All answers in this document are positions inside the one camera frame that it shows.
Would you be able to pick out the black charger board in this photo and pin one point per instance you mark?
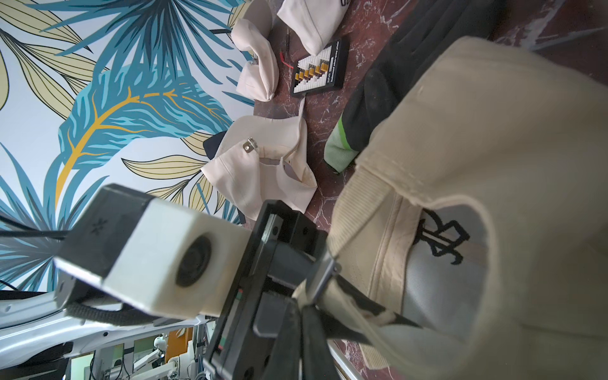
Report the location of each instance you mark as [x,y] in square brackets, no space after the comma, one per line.
[321,73]

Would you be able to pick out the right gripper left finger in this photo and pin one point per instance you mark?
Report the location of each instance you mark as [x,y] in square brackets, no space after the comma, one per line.
[284,361]

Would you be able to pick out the green black cap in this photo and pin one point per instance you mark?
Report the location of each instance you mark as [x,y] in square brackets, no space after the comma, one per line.
[428,31]

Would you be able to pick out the cream Colorado cap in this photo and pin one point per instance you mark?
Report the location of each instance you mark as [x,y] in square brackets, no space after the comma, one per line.
[262,159]

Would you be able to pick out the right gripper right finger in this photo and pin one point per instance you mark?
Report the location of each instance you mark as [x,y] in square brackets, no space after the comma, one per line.
[317,361]

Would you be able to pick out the white perforated cap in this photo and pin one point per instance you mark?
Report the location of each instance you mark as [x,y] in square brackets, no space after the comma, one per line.
[313,21]

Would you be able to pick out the navy black cap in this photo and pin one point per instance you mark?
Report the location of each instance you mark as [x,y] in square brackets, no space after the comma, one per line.
[211,145]

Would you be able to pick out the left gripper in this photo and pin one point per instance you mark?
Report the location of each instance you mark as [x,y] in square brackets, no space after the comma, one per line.
[283,248]

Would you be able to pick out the tan khaki cap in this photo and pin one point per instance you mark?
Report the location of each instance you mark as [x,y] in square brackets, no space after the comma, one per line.
[471,241]

